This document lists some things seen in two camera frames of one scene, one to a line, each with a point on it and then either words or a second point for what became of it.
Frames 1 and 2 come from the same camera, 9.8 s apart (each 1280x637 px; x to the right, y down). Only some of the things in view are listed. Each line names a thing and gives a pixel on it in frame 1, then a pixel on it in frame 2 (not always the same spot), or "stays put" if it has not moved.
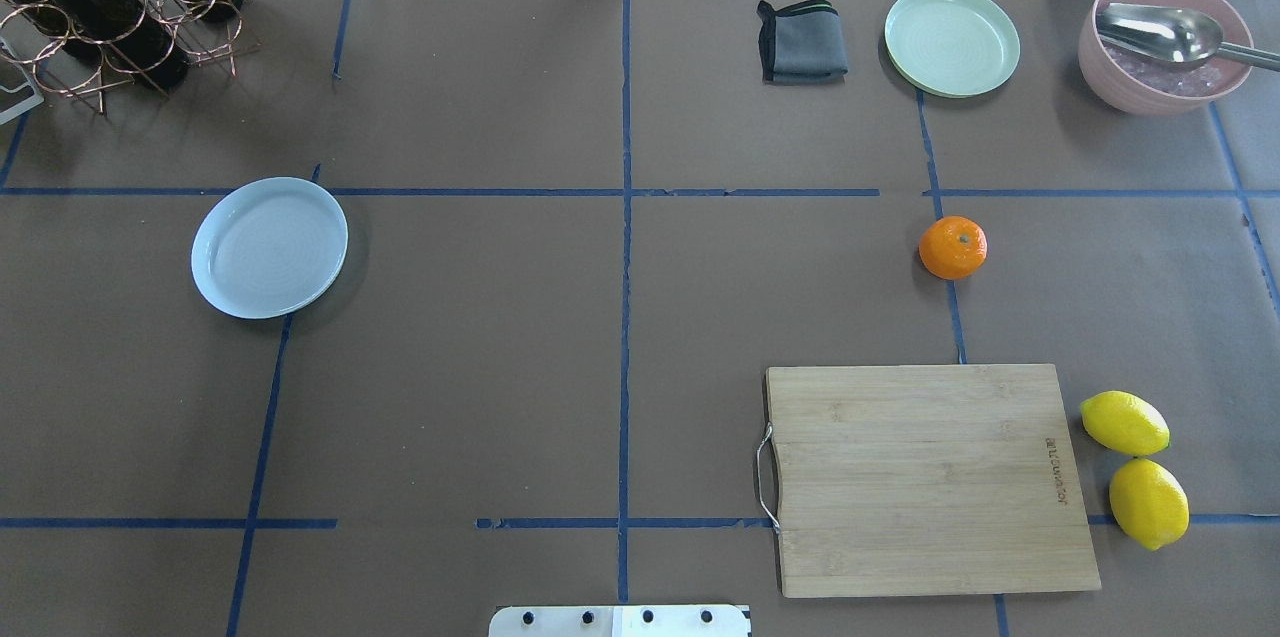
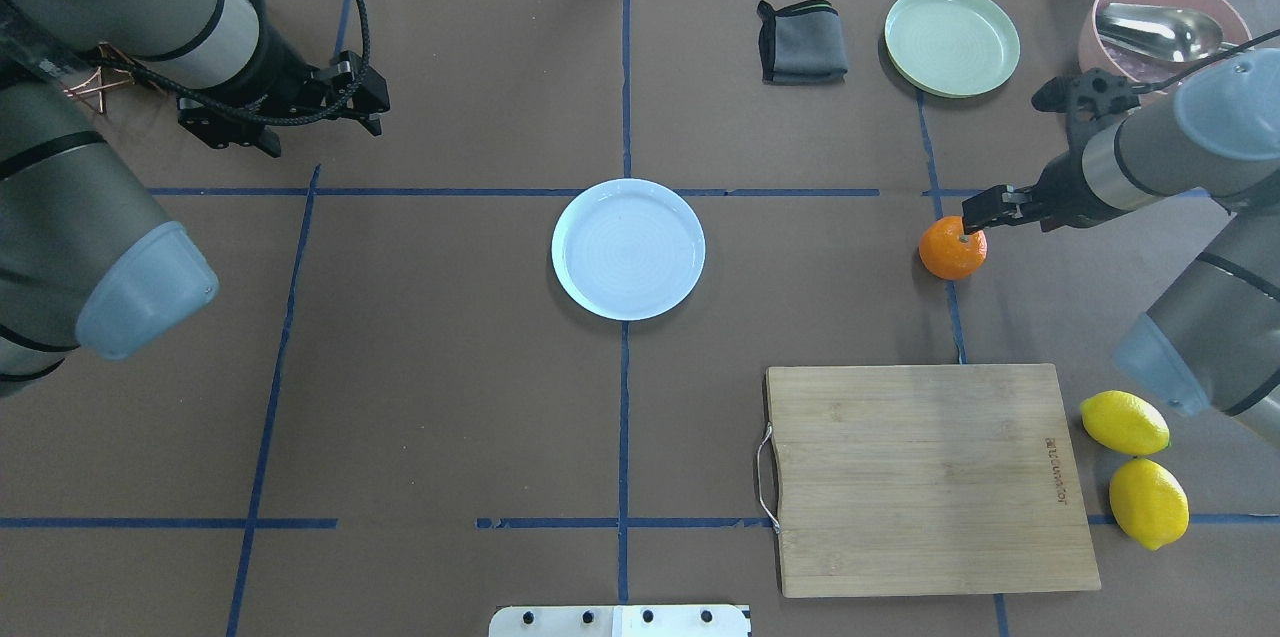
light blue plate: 266,246 -> 628,249
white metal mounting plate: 620,621 stays put
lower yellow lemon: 1149,502 stays put
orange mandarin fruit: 953,247 stays put
